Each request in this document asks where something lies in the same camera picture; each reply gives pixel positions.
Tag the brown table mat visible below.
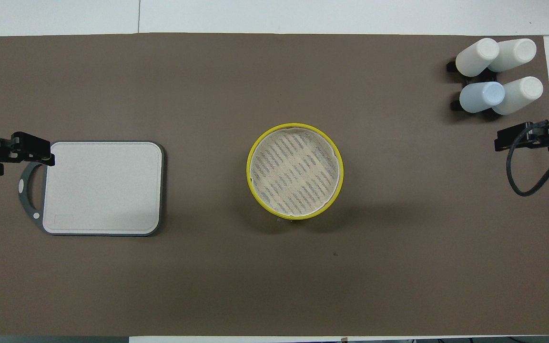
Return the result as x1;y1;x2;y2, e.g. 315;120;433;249
0;32;549;338

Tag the black cup rack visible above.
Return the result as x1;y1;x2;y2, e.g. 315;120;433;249
446;57;499;112

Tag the grey cutting board dark rim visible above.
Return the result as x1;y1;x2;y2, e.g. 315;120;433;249
18;140;165;237

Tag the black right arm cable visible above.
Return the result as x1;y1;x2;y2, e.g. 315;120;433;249
507;123;549;197

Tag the white plastic cup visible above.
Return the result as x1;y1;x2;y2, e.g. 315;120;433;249
488;38;537;73
455;38;500;78

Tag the white bottle lower right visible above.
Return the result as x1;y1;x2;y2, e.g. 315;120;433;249
492;76;544;116

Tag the light blue bottle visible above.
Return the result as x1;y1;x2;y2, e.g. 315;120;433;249
459;81;506;114

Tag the yellow steamer tier white liner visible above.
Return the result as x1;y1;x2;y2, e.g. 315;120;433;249
247;123;345;221

